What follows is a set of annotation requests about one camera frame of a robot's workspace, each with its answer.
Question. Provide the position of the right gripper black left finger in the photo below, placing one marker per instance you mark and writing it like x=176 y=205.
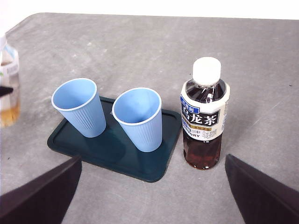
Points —
x=39 y=200

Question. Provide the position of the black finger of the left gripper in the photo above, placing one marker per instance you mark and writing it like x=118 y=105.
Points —
x=4 y=91

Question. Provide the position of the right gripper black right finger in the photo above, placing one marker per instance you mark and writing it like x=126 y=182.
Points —
x=268 y=200

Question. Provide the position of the jasmine oolong tea bottle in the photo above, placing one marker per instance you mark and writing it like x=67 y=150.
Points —
x=9 y=112

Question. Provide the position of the dark oolong tea bottle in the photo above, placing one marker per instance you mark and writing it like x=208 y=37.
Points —
x=202 y=149

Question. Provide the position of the blue ribbed plastic cup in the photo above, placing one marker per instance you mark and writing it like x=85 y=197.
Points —
x=79 y=116
x=142 y=133

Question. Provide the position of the dark teal rectangular tray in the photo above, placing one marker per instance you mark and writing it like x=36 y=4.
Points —
x=130 y=161

